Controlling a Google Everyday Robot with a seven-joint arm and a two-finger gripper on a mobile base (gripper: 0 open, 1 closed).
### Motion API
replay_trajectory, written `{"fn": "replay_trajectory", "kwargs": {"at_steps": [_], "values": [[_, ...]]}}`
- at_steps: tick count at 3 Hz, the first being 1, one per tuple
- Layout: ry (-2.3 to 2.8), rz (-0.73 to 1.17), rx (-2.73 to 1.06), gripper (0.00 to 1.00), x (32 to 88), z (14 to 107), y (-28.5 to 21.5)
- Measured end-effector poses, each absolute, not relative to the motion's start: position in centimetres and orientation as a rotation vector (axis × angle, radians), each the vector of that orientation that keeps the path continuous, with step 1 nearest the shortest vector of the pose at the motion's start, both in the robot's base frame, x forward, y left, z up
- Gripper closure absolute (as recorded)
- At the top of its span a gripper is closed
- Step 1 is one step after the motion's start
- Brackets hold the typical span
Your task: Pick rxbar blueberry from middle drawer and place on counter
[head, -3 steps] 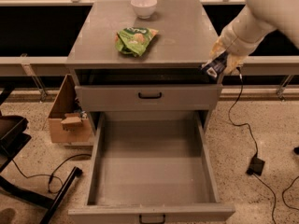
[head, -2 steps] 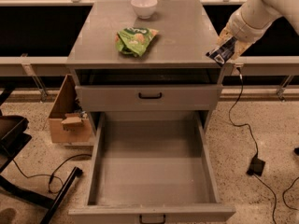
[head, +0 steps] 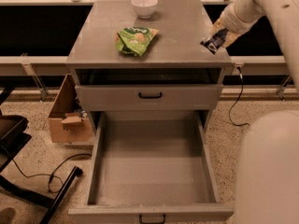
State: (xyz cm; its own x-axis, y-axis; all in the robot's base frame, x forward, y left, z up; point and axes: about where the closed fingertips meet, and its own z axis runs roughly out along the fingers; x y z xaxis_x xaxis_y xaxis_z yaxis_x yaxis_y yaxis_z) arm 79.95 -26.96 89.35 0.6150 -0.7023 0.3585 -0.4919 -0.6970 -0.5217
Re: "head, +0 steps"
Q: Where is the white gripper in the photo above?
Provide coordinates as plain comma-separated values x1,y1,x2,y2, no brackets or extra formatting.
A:
209,3,259,48

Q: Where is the blue rxbar wrapper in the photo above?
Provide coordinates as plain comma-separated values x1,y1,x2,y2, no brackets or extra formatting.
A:
201,28,228,54

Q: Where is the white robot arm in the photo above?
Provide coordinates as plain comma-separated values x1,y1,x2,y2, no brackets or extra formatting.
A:
207,0,299,224

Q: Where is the grey drawer cabinet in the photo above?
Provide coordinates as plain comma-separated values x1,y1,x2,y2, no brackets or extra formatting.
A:
67,0,231,125

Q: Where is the closed grey upper drawer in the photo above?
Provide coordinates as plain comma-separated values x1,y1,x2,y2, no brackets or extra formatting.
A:
76,85,222,111

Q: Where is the open grey middle drawer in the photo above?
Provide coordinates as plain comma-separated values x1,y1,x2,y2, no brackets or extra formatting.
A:
69,111,234,224

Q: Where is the white ceramic bowl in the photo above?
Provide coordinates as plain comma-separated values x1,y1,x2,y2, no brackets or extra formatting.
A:
131,0,158,19

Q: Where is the green chip bag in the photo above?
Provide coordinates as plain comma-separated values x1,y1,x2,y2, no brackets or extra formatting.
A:
115,27,159,57

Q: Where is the brown cardboard box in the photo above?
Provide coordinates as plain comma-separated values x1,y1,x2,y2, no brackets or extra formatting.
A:
48,74,92,143

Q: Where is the black metal stand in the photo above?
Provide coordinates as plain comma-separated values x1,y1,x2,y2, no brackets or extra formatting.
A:
0,90,91,224

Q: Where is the black cable on right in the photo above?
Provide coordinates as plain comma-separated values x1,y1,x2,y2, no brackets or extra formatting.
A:
228,66,250,128

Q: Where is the black cable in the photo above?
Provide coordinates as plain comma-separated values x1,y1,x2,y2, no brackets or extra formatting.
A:
228,66,250,128
11,153,93,194

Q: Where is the black upper drawer handle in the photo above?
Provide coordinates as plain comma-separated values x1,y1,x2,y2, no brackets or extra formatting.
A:
138,92,163,99

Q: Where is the black drawer handle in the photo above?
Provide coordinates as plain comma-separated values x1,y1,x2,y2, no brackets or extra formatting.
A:
139,214,166,224
138,92,163,99

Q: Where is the black lower drawer handle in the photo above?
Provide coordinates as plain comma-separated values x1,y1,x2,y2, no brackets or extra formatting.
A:
139,214,166,224

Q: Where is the black cable on left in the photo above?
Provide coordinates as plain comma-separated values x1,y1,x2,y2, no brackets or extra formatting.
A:
11,153,93,194

